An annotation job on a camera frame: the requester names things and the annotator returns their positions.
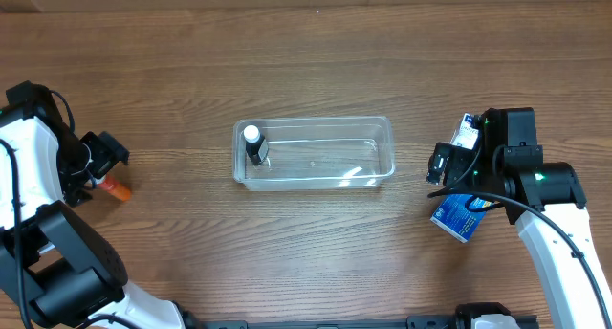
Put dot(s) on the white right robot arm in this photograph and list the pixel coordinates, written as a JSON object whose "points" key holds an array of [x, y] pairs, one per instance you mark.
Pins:
{"points": [[547, 205]]}

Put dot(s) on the clear plastic container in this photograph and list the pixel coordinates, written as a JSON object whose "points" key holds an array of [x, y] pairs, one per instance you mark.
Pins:
{"points": [[316, 153]]}

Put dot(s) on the white Hansaplast plaster box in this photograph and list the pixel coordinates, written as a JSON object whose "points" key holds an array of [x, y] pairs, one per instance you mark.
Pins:
{"points": [[466, 134]]}

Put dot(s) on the black bottle white cap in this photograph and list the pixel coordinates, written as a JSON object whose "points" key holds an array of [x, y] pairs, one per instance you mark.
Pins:
{"points": [[256, 144]]}

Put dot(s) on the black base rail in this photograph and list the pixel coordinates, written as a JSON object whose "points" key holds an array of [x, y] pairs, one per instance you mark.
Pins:
{"points": [[465, 316]]}

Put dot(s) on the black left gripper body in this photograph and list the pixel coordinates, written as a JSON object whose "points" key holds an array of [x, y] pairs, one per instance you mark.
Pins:
{"points": [[105, 152]]}

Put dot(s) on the blue medicine box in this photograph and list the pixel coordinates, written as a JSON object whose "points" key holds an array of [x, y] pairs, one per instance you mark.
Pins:
{"points": [[454, 218]]}

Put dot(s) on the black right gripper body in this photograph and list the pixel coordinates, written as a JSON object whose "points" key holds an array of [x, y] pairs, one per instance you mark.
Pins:
{"points": [[449, 162]]}

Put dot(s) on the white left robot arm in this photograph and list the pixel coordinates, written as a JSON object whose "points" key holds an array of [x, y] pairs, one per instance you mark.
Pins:
{"points": [[54, 266]]}

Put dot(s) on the orange bottle white cap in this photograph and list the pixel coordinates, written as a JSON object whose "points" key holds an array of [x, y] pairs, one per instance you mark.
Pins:
{"points": [[114, 187]]}

